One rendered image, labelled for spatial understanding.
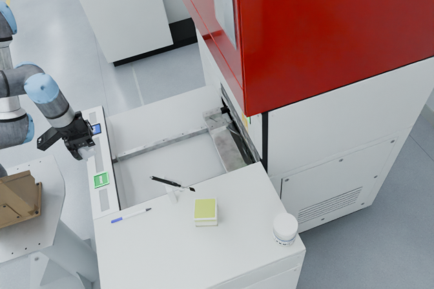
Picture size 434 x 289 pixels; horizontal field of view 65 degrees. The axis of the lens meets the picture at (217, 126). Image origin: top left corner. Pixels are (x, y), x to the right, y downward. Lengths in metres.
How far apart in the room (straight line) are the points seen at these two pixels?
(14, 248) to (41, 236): 0.10
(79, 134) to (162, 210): 0.37
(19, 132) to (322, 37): 1.14
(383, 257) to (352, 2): 1.59
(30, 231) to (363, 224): 1.75
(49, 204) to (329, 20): 1.25
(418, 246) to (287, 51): 1.64
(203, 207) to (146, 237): 0.21
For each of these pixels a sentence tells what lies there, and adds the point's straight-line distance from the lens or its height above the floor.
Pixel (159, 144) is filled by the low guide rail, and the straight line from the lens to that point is 1.53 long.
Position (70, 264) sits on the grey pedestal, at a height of 0.32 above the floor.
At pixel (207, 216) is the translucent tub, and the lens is 1.10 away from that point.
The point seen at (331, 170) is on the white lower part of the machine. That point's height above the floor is 0.69.
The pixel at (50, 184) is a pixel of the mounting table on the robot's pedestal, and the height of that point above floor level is 0.82.
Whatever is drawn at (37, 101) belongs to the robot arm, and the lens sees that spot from 1.02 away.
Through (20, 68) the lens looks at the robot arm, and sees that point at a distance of 1.11.
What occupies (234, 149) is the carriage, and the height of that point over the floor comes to 0.88.
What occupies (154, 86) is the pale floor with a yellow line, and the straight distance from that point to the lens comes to 3.07.
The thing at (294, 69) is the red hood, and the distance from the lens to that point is 1.00.
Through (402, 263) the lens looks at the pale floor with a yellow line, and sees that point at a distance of 2.26.
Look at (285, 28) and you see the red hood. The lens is 0.89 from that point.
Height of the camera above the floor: 2.03
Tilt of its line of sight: 50 degrees down
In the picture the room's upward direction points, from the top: 9 degrees counter-clockwise
